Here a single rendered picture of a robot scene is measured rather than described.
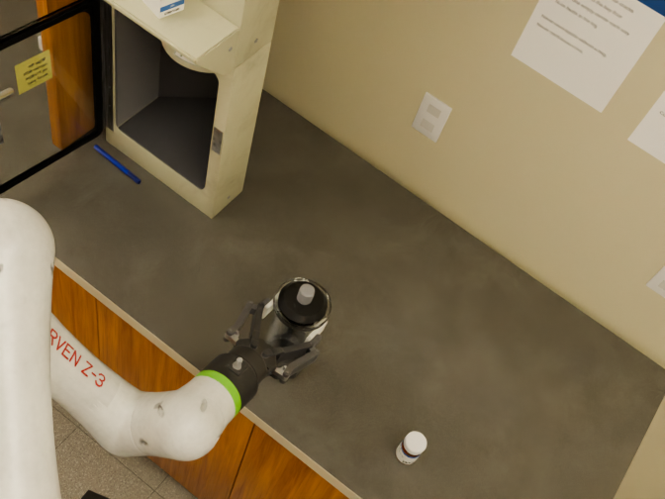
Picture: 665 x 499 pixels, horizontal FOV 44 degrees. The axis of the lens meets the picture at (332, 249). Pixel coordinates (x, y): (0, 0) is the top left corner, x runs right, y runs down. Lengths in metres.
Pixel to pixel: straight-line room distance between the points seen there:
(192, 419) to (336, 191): 0.87
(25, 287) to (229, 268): 0.85
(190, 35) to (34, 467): 0.74
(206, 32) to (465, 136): 0.70
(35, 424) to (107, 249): 0.83
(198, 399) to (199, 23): 0.62
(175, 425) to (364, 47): 1.00
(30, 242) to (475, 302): 1.16
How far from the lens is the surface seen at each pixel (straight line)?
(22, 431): 1.06
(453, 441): 1.77
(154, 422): 1.31
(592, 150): 1.78
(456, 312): 1.90
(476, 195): 1.99
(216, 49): 1.43
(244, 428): 1.86
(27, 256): 1.03
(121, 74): 1.84
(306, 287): 1.50
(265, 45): 1.59
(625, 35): 1.62
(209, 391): 1.33
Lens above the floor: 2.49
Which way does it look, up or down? 55 degrees down
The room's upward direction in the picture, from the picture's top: 21 degrees clockwise
